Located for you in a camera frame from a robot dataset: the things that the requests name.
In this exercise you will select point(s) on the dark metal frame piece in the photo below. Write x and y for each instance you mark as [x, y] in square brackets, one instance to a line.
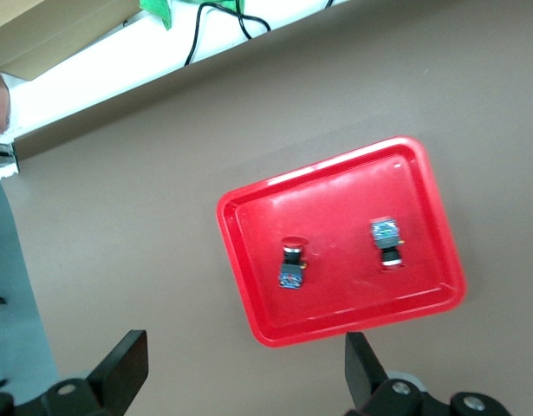
[1, 155]

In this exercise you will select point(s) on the brown table cover sheet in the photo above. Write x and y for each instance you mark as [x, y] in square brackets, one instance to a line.
[140, 216]

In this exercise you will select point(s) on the brown cardboard box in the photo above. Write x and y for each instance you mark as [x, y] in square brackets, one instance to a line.
[53, 34]

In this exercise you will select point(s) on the green plastic sheet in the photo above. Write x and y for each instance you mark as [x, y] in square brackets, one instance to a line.
[155, 11]

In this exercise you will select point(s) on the red plastic tray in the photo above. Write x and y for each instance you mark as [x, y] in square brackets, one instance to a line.
[344, 303]

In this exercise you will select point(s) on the red mushroom push button switch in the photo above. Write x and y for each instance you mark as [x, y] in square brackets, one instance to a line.
[290, 275]
[385, 232]

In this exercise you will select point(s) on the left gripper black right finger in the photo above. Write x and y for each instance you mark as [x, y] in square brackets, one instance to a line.
[365, 381]

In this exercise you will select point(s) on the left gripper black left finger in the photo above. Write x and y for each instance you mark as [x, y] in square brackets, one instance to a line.
[118, 372]

